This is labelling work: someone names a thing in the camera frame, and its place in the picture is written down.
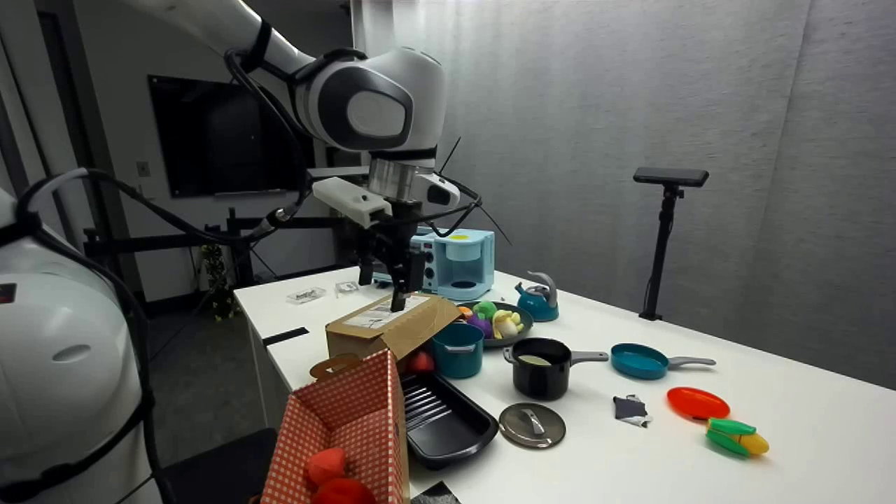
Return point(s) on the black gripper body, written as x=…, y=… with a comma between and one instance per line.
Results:
x=396, y=233

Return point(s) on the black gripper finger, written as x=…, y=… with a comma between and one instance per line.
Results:
x=373, y=266
x=408, y=290

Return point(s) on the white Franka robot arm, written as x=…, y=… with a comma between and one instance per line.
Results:
x=373, y=103

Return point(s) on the teal toy pot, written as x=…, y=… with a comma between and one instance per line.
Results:
x=459, y=353

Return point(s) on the brown cardboard box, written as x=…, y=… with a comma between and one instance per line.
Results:
x=373, y=331

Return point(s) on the blue toy toaster oven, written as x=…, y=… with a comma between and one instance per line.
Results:
x=463, y=261

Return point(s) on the red toy tomato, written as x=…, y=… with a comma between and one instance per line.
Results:
x=422, y=366

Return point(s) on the purple plush eggplant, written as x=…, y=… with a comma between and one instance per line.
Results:
x=480, y=327

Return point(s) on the yellow plush vegetable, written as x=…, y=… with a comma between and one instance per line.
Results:
x=508, y=327

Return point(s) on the black tape strip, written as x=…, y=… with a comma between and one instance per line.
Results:
x=286, y=335

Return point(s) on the dark plate with plush food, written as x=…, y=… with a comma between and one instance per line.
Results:
x=513, y=336

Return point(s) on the red checkered basket box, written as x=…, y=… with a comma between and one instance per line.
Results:
x=361, y=409

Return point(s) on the teal toy kettle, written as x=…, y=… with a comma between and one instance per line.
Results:
x=538, y=304

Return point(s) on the black baking tray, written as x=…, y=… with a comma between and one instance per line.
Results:
x=449, y=425

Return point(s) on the red round toy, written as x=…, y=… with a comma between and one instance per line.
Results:
x=326, y=465

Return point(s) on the black flat object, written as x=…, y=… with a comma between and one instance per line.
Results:
x=436, y=493

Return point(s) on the teal toy frying pan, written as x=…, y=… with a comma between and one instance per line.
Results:
x=641, y=362

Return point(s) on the black tripod stand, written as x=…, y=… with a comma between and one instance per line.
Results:
x=662, y=254

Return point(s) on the orange toy plate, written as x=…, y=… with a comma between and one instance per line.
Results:
x=698, y=405

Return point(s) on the toy corn cob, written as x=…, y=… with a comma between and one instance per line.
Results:
x=732, y=437

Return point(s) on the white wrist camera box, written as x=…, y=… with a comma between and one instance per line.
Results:
x=352, y=201

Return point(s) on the black wall monitor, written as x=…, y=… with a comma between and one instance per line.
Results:
x=215, y=140

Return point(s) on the black camera mount rail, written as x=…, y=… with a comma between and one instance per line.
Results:
x=158, y=243

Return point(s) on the black camera on stand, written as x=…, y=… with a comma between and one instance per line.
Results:
x=670, y=174

